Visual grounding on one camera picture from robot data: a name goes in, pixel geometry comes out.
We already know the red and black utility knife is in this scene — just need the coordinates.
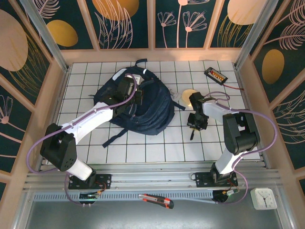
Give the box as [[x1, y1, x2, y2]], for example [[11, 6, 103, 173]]
[[138, 193, 174, 210]]

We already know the dark panel with peach circle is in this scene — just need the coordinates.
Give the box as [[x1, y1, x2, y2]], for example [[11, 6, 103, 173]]
[[209, 0, 260, 49], [0, 7, 52, 107]]

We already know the aluminium frame post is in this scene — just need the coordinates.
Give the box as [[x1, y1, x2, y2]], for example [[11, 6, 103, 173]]
[[19, 0, 71, 73], [234, 0, 278, 70]]

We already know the dark panel with pink flowers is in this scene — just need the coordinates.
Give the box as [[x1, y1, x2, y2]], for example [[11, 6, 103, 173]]
[[0, 73, 34, 174], [154, 0, 219, 50]]

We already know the white square alarm clock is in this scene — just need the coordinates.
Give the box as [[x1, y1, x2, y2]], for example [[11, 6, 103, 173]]
[[250, 187, 278, 210]]

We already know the round wooden disc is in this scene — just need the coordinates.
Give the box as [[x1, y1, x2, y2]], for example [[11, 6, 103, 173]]
[[181, 88, 200, 111]]

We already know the dark panel with leaf outlines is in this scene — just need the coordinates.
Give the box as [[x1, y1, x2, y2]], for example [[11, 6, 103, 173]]
[[86, 0, 150, 50], [271, 87, 305, 170]]

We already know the dark panel with fern leaves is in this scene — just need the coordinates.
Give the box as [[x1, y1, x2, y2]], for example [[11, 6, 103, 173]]
[[251, 0, 305, 104]]

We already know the aluminium mounting rail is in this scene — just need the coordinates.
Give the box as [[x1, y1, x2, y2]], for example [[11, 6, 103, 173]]
[[23, 162, 281, 191]]

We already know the black charger with red connectors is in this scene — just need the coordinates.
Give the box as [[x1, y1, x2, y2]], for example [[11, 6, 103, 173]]
[[204, 67, 228, 83]]

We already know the small controller board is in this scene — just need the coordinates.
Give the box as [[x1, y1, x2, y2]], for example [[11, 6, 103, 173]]
[[213, 189, 240, 203], [79, 192, 101, 200]]

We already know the navy blue backpack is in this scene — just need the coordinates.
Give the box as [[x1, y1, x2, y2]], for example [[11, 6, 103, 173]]
[[89, 58, 186, 148]]

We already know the grey slotted cable duct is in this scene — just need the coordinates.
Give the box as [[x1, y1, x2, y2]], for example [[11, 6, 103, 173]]
[[33, 190, 215, 204]]

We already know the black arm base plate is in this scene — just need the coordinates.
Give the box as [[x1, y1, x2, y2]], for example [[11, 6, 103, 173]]
[[195, 171, 238, 188], [68, 174, 112, 190]]

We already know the dark panel with yellow ovals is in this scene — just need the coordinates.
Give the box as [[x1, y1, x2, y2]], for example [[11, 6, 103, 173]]
[[30, 0, 96, 51]]

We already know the thin red wire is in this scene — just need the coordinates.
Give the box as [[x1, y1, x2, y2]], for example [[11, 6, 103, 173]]
[[223, 82, 245, 92]]

